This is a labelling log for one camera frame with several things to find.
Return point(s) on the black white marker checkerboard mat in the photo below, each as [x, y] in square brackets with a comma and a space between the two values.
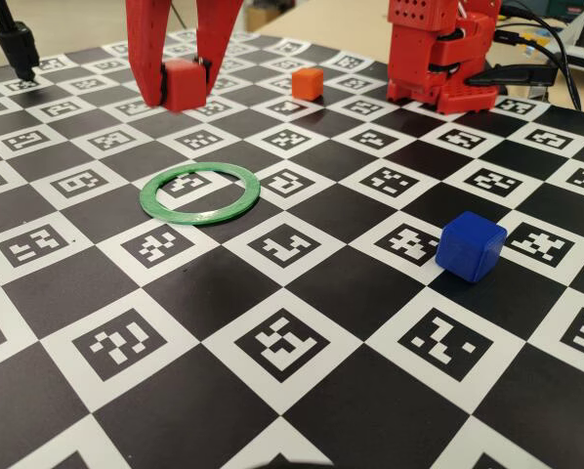
[321, 293]

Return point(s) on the orange cube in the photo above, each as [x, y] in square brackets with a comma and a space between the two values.
[306, 85]

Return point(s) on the red perforated robot base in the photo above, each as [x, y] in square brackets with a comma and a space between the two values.
[463, 100]

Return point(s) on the cardboard box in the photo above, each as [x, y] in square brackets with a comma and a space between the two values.
[262, 15]

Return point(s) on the blue cube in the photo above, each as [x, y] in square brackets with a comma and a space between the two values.
[468, 246]

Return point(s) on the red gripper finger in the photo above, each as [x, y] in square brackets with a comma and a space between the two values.
[145, 49]
[216, 29]

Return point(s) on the large black plug connector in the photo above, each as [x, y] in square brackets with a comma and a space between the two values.
[516, 74]

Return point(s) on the red cube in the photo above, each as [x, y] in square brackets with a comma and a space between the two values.
[187, 85]

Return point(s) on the small black plug connector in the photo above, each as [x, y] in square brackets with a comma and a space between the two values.
[509, 37]

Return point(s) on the dark teal box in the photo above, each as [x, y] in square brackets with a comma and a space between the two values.
[565, 7]

